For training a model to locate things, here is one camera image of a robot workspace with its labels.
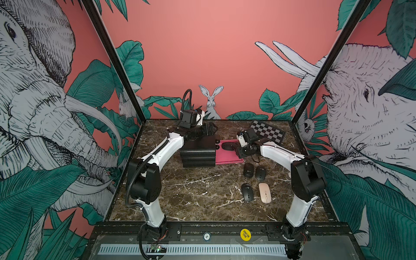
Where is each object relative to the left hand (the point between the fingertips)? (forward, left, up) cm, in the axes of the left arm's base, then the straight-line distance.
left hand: (213, 127), depth 86 cm
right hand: (-4, -16, -15) cm, 22 cm away
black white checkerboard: (+12, -39, -20) cm, 46 cm away
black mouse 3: (-18, -27, -21) cm, 39 cm away
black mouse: (+2, -10, -22) cm, 24 cm away
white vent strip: (-52, +13, -22) cm, 58 cm away
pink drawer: (-6, -6, -21) cm, 23 cm away
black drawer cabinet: (-13, +8, -5) cm, 16 cm away
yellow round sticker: (-48, -13, -22) cm, 54 cm away
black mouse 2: (-14, -21, -22) cm, 34 cm away
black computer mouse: (-28, -17, -22) cm, 40 cm away
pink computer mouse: (-30, -26, -21) cm, 45 cm away
